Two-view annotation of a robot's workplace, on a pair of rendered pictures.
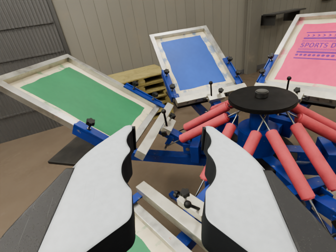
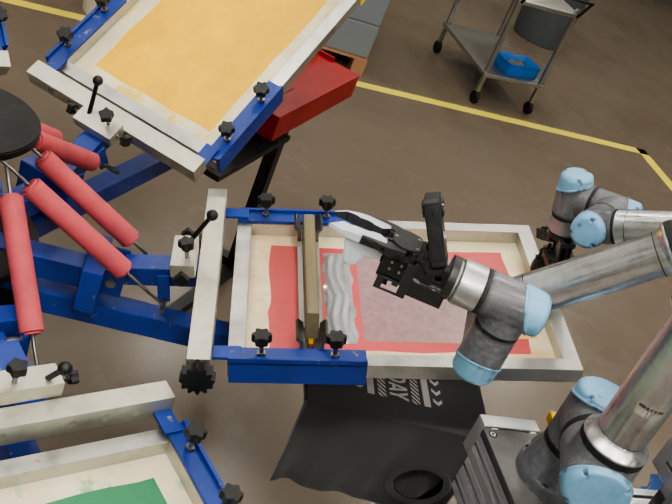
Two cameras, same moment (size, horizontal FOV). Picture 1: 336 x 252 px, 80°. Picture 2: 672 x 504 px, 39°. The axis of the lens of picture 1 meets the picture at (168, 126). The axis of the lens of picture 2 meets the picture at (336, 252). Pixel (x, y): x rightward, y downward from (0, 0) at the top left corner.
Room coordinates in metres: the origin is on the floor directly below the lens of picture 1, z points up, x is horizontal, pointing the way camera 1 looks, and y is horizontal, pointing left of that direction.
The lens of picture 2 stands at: (0.21, 1.28, 2.41)
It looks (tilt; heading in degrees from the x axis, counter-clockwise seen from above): 32 degrees down; 265
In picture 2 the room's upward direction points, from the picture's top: 23 degrees clockwise
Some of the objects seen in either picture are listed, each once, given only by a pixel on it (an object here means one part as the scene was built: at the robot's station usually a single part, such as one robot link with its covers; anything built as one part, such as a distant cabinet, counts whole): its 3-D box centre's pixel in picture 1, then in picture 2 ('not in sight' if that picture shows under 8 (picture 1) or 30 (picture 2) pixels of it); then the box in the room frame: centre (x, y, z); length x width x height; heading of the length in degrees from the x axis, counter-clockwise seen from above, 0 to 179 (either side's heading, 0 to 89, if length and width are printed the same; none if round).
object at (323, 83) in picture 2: not in sight; (263, 75); (0.41, -1.81, 1.06); 0.61 x 0.46 x 0.12; 70
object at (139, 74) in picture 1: (137, 94); not in sight; (3.71, 0.48, 0.41); 1.15 x 0.80 x 0.82; 109
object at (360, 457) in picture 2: not in sight; (371, 458); (-0.23, -0.49, 0.77); 0.46 x 0.09 x 0.36; 10
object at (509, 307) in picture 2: not in sight; (511, 304); (-0.19, 0.03, 1.65); 0.11 x 0.08 x 0.09; 175
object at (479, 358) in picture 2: not in sight; (485, 343); (-0.19, 0.01, 1.56); 0.11 x 0.08 x 0.11; 85
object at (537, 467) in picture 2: not in sight; (564, 459); (-0.46, -0.08, 1.31); 0.15 x 0.15 x 0.10
